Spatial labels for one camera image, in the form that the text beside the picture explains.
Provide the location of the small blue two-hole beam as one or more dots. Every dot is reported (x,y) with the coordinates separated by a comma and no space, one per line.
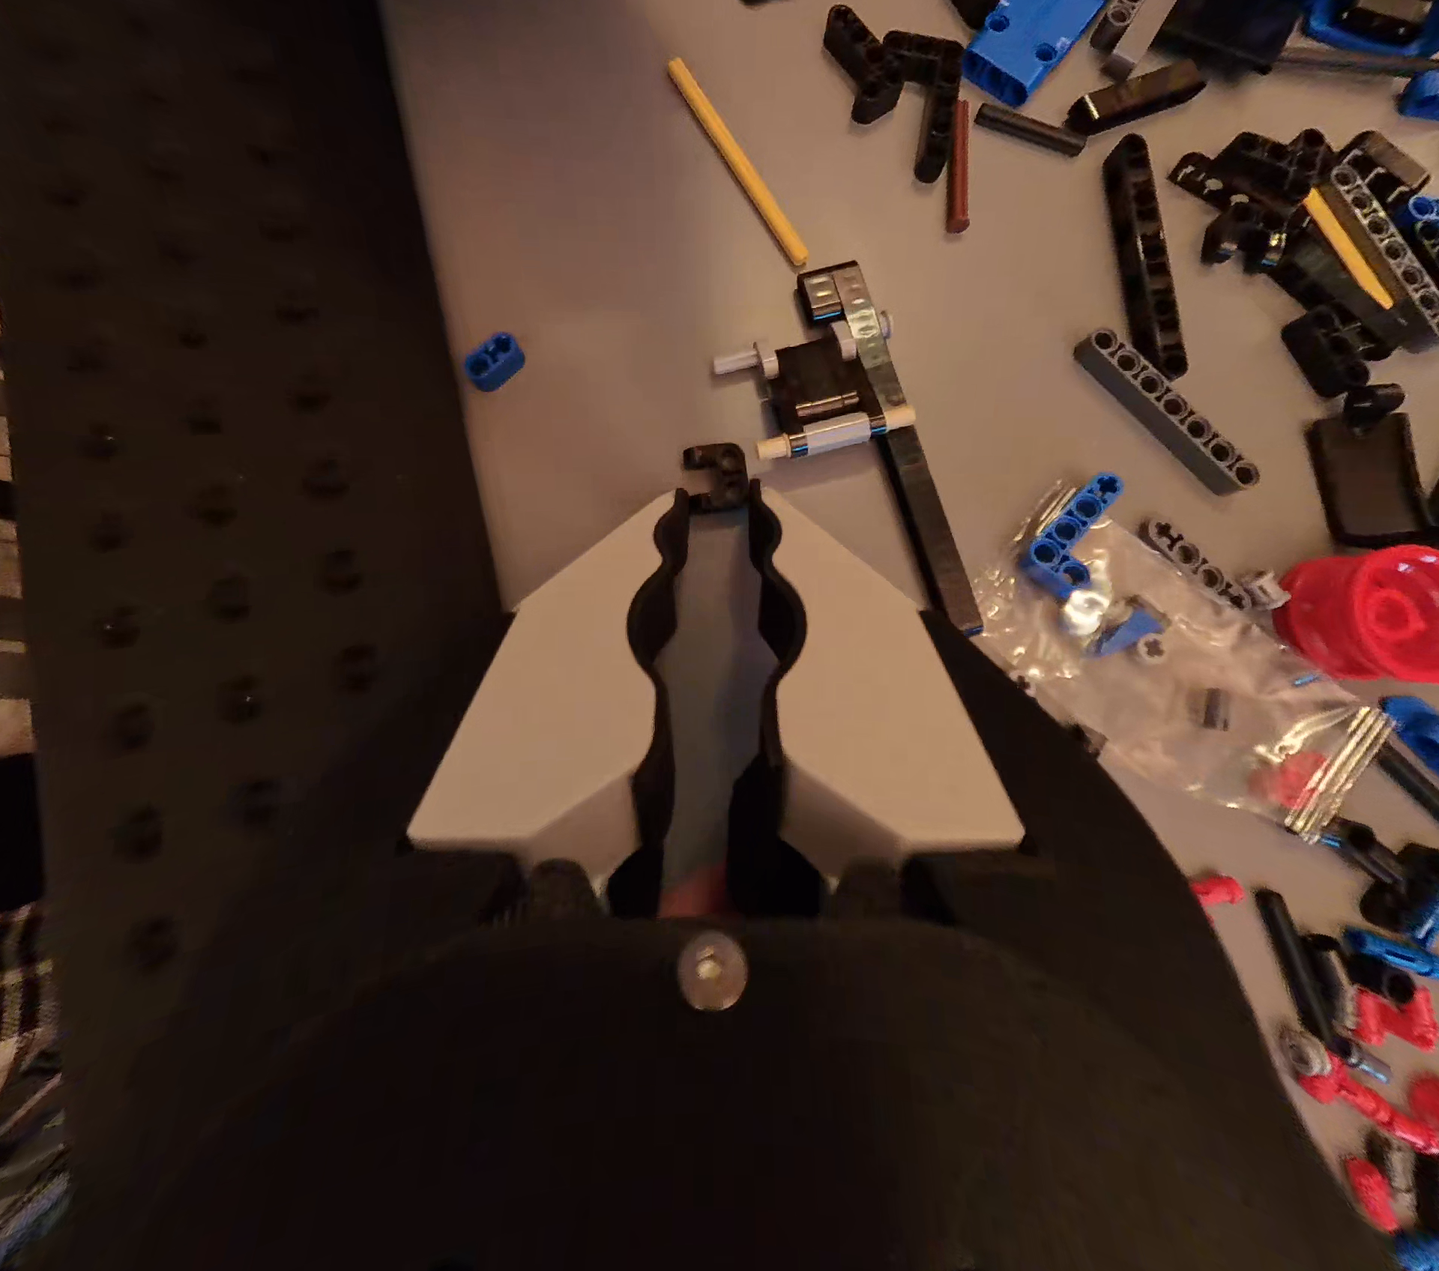
(495,362)

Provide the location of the short brown axle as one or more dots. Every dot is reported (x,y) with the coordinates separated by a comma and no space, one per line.
(958,169)

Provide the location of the blue angled beam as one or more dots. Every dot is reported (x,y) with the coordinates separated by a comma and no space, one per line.
(1426,220)
(1063,539)

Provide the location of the black beam frame assembly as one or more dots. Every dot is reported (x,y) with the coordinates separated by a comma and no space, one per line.
(820,382)

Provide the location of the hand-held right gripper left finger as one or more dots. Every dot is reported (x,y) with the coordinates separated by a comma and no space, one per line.
(528,731)

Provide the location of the black dotted mat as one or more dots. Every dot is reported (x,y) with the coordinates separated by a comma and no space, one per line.
(225,281)

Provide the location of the black chassis on blue frame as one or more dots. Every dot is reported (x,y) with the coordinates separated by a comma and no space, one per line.
(1372,18)

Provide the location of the short yellow axle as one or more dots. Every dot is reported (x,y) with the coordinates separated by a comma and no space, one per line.
(1349,247)

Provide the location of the black curved panel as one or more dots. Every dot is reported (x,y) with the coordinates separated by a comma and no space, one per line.
(1366,478)

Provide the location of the pile of red and blue connectors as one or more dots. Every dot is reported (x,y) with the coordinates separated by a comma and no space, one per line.
(1372,1101)

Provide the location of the black pin connector block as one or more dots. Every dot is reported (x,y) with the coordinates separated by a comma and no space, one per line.
(726,484)

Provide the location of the dark grey long beam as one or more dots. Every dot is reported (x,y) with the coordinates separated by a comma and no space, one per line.
(1169,416)

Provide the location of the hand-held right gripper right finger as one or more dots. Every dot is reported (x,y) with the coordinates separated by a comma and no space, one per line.
(900,731)

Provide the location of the person in plaid shirt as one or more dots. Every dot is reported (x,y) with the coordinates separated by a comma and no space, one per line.
(29,1068)

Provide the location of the person's right hand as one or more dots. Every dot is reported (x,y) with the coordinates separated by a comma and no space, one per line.
(694,890)

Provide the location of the blue rectangular panel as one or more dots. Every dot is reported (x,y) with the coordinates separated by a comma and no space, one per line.
(1045,18)

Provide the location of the clear bag of parts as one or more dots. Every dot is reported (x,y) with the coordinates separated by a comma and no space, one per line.
(1180,697)

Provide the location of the long thin black axle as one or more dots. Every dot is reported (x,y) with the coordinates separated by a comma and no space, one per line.
(1349,60)

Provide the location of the yellow axle with black connector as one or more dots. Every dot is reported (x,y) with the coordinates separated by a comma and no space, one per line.
(736,163)

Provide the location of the red wheel hub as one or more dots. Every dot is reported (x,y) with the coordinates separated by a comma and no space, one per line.
(1360,619)

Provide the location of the grey desk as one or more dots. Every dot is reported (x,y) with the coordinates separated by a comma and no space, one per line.
(585,202)

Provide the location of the short grey beam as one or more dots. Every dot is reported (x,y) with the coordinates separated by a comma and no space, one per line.
(1198,562)

